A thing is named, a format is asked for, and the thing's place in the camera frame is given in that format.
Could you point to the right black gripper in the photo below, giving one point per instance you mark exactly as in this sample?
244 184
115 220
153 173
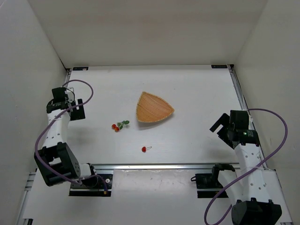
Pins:
220 124

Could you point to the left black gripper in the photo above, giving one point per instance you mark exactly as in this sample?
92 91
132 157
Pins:
78 111

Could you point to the red cherries with green leaves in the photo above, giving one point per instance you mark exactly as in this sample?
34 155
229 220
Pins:
120 125

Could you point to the single red cherry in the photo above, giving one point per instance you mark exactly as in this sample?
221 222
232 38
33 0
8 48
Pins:
144 149

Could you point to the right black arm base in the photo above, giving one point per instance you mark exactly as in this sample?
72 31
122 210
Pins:
205 185

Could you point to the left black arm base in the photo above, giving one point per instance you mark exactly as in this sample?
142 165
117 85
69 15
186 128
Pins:
94 187

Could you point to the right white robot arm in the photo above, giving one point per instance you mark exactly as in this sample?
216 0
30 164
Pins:
225 174

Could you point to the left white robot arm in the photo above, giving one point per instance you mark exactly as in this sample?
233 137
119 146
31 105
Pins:
55 153

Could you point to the woven bamboo fruit basket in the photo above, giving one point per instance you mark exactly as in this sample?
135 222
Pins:
151 108

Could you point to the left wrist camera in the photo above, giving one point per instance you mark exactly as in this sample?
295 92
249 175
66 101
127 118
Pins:
70 93

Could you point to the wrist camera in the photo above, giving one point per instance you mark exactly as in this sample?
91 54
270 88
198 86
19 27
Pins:
70 93
250 120

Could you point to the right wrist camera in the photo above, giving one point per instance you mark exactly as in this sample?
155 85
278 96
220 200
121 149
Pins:
250 120

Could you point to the black corner bracket left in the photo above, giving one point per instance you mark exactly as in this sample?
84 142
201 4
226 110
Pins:
80 68

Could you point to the black corner bracket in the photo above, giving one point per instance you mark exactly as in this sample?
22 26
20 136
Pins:
218 66
80 68

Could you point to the front aluminium frame rail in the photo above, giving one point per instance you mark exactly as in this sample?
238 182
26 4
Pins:
153 166

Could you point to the aluminium frame rail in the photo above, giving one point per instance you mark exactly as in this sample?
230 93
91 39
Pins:
28 186
252 204
153 166

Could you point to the black corner bracket right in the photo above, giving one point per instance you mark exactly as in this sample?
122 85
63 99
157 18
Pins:
218 66

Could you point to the right aluminium frame rail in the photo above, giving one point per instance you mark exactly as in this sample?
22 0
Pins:
252 204

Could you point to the left aluminium frame rail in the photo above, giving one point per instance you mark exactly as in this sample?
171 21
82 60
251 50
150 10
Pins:
28 186

